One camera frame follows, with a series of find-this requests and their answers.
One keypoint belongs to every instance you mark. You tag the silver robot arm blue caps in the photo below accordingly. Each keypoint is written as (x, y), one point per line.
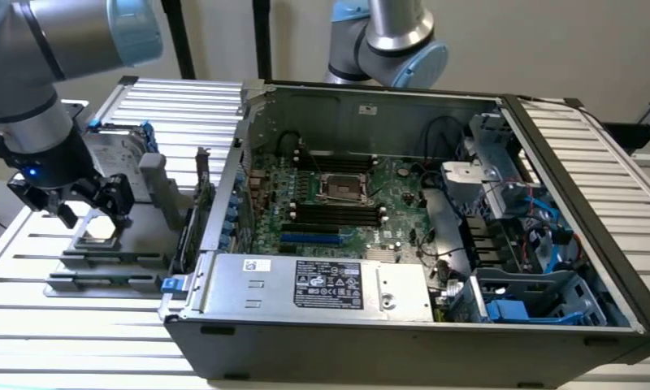
(42, 61)

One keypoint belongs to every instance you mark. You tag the CPU socket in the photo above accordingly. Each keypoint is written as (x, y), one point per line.
(344, 187)

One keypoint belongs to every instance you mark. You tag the black stand post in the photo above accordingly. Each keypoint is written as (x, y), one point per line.
(181, 36)
(261, 36)

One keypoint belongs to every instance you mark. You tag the metal drive cage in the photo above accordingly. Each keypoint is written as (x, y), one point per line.
(493, 146)

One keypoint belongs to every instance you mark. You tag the black power supply label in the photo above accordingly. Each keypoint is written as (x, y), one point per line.
(329, 284)

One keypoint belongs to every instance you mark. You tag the green RAM stick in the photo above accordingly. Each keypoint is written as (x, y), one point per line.
(113, 255)
(102, 279)

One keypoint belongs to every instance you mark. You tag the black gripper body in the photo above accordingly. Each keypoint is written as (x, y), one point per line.
(53, 162)

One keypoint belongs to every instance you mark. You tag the grey parts rack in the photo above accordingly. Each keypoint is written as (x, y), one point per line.
(157, 195)

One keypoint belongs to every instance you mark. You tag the silver power supply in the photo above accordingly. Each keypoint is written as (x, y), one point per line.
(270, 292)

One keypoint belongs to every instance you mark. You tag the graphics card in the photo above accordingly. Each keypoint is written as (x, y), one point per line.
(196, 215)

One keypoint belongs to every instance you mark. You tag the grey plastic disk bay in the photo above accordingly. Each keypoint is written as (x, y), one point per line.
(520, 284)

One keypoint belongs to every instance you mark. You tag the white case sticker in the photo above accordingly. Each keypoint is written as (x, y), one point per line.
(368, 109)

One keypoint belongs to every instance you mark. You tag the silver chipset heatsink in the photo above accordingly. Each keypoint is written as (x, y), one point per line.
(382, 254)

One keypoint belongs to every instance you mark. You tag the blue expansion slot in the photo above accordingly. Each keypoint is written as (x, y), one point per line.
(309, 239)

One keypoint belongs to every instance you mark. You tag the black open PC case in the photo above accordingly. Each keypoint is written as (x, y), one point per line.
(357, 349)

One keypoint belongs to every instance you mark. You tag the green motherboard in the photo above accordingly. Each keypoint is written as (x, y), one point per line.
(401, 227)

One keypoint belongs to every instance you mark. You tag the black expansion slot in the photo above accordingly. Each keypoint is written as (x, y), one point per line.
(309, 229)

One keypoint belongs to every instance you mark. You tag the black RAM slot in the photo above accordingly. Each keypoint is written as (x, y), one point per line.
(341, 157)
(341, 161)
(341, 165)
(338, 221)
(338, 215)
(338, 211)
(338, 206)

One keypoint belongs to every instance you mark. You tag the hard disk with blue caddy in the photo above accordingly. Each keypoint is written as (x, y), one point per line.
(116, 156)

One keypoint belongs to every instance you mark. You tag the silver CPU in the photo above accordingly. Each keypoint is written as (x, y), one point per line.
(100, 229)

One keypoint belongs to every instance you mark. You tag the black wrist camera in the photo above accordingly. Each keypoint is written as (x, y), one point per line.
(29, 197)

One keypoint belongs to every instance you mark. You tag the blue case latch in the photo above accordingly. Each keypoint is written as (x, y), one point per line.
(174, 285)

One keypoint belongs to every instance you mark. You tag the grey fan shroud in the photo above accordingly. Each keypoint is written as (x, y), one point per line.
(460, 176)

